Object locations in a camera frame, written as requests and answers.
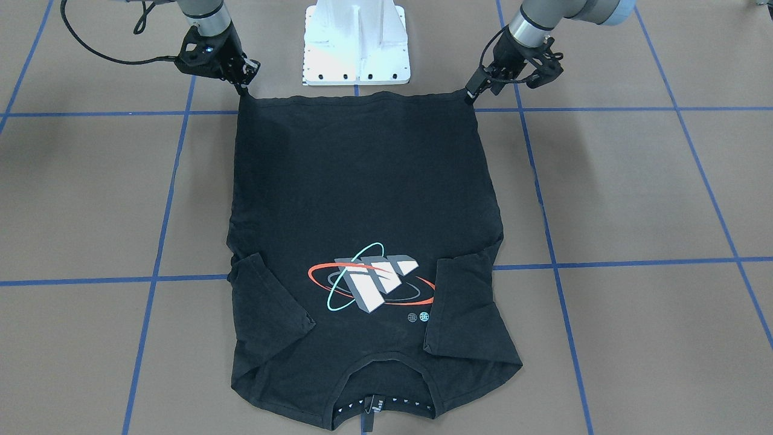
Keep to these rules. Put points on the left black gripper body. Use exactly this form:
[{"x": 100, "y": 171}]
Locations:
[{"x": 508, "y": 57}]

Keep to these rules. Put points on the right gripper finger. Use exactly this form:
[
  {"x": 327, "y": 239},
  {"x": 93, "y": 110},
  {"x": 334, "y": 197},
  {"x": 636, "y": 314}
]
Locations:
[{"x": 242, "y": 89}]

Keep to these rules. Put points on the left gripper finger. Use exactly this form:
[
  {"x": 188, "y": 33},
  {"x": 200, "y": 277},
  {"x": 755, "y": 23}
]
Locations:
[{"x": 477, "y": 84}]

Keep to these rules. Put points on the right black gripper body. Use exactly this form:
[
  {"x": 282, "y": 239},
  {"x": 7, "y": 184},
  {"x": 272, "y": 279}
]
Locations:
[{"x": 227, "y": 51}]

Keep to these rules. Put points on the black graphic t-shirt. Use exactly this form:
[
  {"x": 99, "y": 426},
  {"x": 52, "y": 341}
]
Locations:
[{"x": 364, "y": 232}]

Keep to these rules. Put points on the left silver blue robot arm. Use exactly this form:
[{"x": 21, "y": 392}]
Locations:
[{"x": 535, "y": 20}]

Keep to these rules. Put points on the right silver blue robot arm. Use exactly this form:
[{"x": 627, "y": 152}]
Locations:
[{"x": 211, "y": 17}]

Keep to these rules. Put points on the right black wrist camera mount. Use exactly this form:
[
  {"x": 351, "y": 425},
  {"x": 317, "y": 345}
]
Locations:
[{"x": 194, "y": 57}]

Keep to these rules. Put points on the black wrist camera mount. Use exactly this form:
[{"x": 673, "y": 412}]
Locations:
[
  {"x": 546, "y": 63},
  {"x": 194, "y": 57}
]

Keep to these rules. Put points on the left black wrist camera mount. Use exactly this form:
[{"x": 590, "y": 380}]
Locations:
[{"x": 546, "y": 63}]

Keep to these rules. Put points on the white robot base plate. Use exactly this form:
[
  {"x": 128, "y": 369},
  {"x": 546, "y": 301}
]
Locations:
[{"x": 363, "y": 43}]

